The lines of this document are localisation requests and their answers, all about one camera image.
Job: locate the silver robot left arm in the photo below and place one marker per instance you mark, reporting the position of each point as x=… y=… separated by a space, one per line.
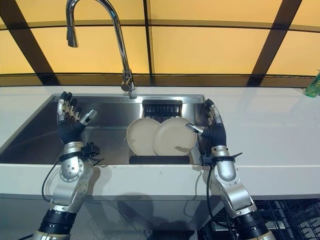
x=65 y=190

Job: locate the chrome gooseneck kitchen faucet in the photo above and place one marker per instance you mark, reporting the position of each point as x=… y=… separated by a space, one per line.
x=117 y=47

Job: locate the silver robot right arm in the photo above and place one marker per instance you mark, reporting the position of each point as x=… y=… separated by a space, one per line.
x=235 y=192

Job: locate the green plastic bottle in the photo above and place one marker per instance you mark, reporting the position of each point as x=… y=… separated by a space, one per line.
x=313 y=85

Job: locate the black dishwasher rack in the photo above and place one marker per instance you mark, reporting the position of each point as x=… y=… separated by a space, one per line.
x=282 y=220

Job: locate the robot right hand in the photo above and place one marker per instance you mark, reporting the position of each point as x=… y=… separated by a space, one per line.
x=215 y=132

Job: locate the black dish rack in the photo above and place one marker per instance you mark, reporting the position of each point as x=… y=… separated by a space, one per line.
x=161 y=110

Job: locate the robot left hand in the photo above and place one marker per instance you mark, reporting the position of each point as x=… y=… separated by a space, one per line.
x=68 y=130

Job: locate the beige round plate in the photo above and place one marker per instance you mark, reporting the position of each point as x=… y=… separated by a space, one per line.
x=173 y=137
x=141 y=136

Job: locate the stainless steel sink basin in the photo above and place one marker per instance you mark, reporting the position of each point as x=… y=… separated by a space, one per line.
x=100 y=132

